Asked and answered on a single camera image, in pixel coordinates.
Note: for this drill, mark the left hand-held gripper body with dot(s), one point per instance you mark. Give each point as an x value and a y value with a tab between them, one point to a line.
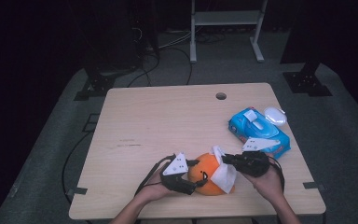
175	182

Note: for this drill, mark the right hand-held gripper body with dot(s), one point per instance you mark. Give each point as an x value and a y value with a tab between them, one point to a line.
251	163

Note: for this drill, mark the person's right hand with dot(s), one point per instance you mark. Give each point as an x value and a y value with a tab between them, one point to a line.
268	186

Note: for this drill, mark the person's left hand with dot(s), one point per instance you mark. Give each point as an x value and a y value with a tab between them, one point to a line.
154	189

